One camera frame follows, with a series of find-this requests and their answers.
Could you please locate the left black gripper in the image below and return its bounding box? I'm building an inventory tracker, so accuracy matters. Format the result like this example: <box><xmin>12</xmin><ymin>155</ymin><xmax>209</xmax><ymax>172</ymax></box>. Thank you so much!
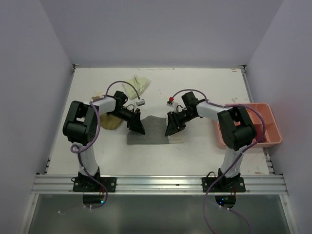
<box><xmin>108</xmin><ymin>107</ymin><xmax>145</xmax><ymax>135</ymax></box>

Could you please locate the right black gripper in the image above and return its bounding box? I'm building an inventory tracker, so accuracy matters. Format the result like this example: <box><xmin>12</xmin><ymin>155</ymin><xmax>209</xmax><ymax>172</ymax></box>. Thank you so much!
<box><xmin>165</xmin><ymin>109</ymin><xmax>196</xmax><ymax>136</ymax></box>

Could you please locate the grey and cream underwear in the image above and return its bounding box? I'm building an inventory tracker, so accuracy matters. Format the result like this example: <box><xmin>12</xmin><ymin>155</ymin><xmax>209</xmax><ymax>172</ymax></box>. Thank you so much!
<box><xmin>127</xmin><ymin>116</ymin><xmax>185</xmax><ymax>145</ymax></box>

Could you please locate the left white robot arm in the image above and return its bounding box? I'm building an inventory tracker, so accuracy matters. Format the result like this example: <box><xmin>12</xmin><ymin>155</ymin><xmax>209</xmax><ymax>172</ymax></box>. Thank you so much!
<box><xmin>62</xmin><ymin>91</ymin><xmax>145</xmax><ymax>192</ymax></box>

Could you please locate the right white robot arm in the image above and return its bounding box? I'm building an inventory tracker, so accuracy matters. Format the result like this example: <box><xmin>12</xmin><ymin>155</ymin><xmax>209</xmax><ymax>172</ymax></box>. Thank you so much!
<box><xmin>165</xmin><ymin>89</ymin><xmax>257</xmax><ymax>192</ymax></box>

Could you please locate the olive and cream underwear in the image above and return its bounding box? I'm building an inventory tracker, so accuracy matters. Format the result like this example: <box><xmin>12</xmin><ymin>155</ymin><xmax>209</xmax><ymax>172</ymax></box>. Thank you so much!
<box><xmin>91</xmin><ymin>91</ymin><xmax>122</xmax><ymax>130</ymax></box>

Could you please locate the pale green underwear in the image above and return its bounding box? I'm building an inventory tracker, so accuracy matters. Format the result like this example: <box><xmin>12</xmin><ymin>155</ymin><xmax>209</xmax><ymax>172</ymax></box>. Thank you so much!
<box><xmin>122</xmin><ymin>75</ymin><xmax>151</xmax><ymax>99</ymax></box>

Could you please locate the pink divided tray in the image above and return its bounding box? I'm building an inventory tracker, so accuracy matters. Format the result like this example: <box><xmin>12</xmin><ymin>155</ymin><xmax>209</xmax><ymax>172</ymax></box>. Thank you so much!
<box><xmin>213</xmin><ymin>103</ymin><xmax>282</xmax><ymax>149</ymax></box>

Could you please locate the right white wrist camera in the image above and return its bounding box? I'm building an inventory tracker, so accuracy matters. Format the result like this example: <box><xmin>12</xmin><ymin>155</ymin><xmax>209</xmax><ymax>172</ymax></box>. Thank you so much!
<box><xmin>167</xmin><ymin>97</ymin><xmax>175</xmax><ymax>107</ymax></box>

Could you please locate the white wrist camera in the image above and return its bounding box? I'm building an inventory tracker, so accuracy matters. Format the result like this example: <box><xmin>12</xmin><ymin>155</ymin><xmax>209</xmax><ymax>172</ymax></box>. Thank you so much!
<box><xmin>136</xmin><ymin>98</ymin><xmax>146</xmax><ymax>106</ymax></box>
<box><xmin>167</xmin><ymin>97</ymin><xmax>175</xmax><ymax>107</ymax></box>

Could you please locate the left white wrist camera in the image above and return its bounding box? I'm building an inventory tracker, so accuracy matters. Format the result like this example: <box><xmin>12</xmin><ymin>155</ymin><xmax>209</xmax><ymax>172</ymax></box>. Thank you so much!
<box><xmin>136</xmin><ymin>98</ymin><xmax>146</xmax><ymax>106</ymax></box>

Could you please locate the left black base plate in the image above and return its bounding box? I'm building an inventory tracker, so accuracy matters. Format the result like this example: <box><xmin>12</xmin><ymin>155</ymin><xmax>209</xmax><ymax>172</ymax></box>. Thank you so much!
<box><xmin>71</xmin><ymin>176</ymin><xmax>117</xmax><ymax>193</ymax></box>

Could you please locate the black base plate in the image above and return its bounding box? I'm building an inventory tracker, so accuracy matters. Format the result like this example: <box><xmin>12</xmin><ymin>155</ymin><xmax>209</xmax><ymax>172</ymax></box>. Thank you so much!
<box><xmin>201</xmin><ymin>171</ymin><xmax>246</xmax><ymax>193</ymax></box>
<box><xmin>71</xmin><ymin>176</ymin><xmax>117</xmax><ymax>193</ymax></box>

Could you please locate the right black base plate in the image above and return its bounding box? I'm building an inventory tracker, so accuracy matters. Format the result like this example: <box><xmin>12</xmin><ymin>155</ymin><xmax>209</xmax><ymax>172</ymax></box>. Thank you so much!
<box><xmin>201</xmin><ymin>171</ymin><xmax>246</xmax><ymax>193</ymax></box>

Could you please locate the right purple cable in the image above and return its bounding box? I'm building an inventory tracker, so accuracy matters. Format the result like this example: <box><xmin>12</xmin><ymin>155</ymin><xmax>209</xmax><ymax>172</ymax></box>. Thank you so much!
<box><xmin>172</xmin><ymin>89</ymin><xmax>267</xmax><ymax>234</ymax></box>

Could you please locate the aluminium mounting rail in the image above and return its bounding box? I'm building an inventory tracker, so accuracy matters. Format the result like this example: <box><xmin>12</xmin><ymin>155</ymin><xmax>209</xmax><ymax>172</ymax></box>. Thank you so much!
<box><xmin>31</xmin><ymin>175</ymin><xmax>288</xmax><ymax>195</ymax></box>

